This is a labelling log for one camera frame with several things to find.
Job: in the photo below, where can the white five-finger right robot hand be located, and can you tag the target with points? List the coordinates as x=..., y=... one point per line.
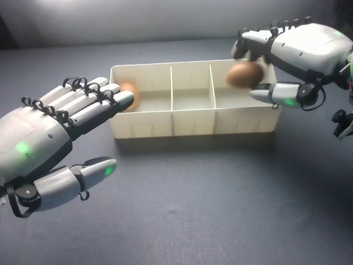
x=309, y=49

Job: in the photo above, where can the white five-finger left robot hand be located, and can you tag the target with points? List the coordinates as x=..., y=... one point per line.
x=33, y=138

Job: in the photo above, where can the brown egg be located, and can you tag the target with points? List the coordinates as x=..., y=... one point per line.
x=129, y=87
x=244, y=76

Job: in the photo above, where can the cream three-compartment tray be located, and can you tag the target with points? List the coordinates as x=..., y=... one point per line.
x=193, y=124

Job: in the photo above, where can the white backdrop panel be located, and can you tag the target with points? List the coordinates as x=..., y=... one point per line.
x=165, y=19

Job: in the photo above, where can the grey table cloth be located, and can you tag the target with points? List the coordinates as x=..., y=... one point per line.
x=176, y=193

